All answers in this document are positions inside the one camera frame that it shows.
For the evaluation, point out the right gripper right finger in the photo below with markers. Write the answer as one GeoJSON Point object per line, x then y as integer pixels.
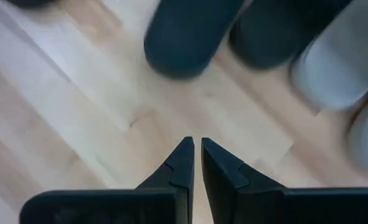
{"type": "Point", "coordinates": [264, 205]}

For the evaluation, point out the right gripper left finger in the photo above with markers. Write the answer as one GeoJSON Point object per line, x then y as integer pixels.
{"type": "Point", "coordinates": [115, 207]}

